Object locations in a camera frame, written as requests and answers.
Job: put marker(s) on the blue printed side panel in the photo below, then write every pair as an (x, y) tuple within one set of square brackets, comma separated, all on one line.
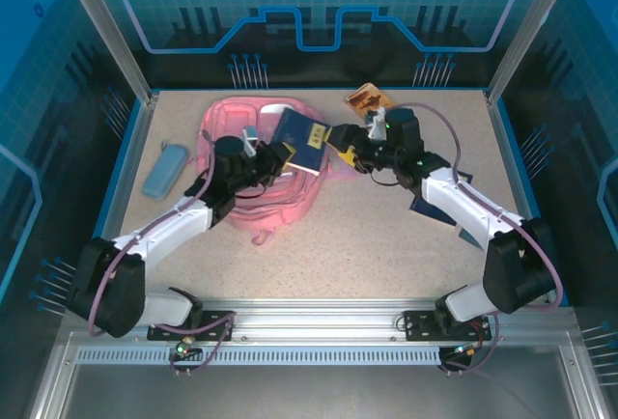
[(579, 100), (48, 100)]

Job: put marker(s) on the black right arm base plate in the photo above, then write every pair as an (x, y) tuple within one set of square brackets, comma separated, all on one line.
[(417, 327)]

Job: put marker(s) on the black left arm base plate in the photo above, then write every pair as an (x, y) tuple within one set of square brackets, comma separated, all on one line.
[(217, 329)]

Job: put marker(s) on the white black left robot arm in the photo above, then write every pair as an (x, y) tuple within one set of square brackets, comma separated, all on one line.
[(164, 231)]

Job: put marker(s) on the aluminium front rail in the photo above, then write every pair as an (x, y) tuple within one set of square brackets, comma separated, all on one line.
[(314, 317)]

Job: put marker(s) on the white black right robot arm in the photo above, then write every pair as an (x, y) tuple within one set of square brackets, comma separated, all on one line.
[(458, 202)]

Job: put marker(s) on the orange brown book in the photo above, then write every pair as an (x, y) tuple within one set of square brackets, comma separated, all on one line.
[(367, 98)]

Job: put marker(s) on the aluminium side rail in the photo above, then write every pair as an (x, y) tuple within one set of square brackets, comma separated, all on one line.
[(498, 115), (147, 115)]

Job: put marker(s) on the aluminium frame post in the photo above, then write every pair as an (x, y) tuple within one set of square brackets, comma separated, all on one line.
[(525, 28), (110, 28)]

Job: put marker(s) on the navy book with yellow label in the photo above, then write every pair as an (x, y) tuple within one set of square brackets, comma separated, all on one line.
[(299, 134), (429, 210)]

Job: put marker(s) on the light blue pencil case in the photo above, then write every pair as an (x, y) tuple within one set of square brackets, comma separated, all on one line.
[(164, 173)]

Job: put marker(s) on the blue printed back panel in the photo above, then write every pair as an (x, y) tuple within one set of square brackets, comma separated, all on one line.
[(314, 4)]

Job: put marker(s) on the pink student backpack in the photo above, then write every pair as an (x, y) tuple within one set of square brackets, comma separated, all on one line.
[(227, 115)]

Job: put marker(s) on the small connector with green light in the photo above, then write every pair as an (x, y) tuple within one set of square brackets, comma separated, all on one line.
[(466, 350), (186, 345)]

